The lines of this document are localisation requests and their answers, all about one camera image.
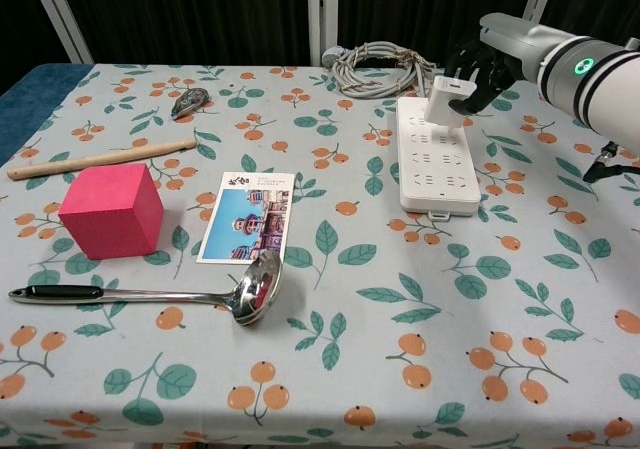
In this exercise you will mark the stainless steel slotted ladle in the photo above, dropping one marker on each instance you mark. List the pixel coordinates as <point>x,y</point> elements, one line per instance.
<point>150,295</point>

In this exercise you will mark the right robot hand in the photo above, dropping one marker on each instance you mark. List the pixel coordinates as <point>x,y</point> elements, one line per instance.
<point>505,49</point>

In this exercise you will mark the blue building postcard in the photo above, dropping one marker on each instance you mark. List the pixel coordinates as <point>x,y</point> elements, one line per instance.
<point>250,219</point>

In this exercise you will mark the white charger plug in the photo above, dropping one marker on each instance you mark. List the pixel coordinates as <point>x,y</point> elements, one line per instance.
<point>447,101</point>

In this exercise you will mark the grey correction tape dispenser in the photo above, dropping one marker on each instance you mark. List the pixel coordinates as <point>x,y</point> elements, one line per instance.
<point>189,101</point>

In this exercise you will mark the pink foam cube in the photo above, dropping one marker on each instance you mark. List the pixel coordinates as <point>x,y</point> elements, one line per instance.
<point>112,214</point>

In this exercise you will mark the wooden rolling pin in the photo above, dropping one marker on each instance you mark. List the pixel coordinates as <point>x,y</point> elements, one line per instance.
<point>100,159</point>

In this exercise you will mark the white power strip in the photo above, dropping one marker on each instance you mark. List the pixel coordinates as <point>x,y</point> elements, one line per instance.
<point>437,169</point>

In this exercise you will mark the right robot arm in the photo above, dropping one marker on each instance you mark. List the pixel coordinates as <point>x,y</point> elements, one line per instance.
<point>595,81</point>

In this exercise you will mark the floral patterned tablecloth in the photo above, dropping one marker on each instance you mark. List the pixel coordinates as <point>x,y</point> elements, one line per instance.
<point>350,319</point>

